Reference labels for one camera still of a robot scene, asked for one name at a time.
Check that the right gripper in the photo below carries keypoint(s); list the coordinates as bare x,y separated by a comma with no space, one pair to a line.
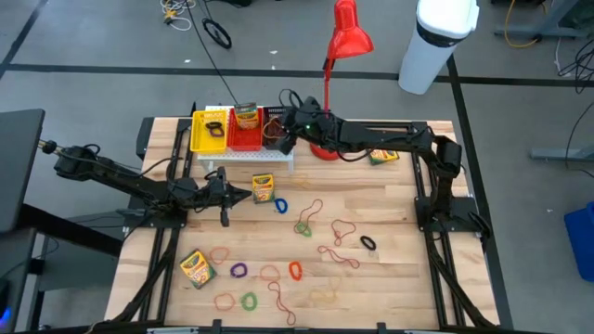
313,124

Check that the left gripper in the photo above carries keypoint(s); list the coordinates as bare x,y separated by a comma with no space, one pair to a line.
208,197

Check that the black plastic basket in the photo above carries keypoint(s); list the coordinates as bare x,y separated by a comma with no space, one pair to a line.
268,145

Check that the yellow green crayon box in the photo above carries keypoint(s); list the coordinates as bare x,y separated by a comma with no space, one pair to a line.
263,188
385,157
198,269
246,117

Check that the red plastic basket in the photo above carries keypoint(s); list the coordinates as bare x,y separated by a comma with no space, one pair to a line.
243,139

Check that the yellow plastic basket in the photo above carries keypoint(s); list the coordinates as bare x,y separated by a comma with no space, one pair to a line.
204,144

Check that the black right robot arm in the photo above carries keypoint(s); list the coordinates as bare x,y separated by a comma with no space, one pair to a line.
385,139

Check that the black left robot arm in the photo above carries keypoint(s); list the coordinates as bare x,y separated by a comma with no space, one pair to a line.
120,178

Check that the red desk lamp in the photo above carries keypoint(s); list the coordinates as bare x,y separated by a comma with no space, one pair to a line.
348,37

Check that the black desk support beam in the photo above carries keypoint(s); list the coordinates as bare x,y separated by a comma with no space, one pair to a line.
69,229

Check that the dark grey side desk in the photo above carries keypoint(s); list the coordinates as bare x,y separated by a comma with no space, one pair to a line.
18,167

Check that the grey metal desk foot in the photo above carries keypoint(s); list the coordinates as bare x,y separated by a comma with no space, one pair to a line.
561,154

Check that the grey metal desk leg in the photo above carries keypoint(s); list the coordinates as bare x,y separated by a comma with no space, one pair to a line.
557,18

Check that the white perforated metal riser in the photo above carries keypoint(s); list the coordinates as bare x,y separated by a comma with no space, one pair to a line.
250,154

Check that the white cylindrical trash bin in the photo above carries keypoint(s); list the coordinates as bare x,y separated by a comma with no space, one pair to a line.
431,55

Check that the blue plastic bin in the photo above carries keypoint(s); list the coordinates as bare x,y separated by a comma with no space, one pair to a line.
582,241

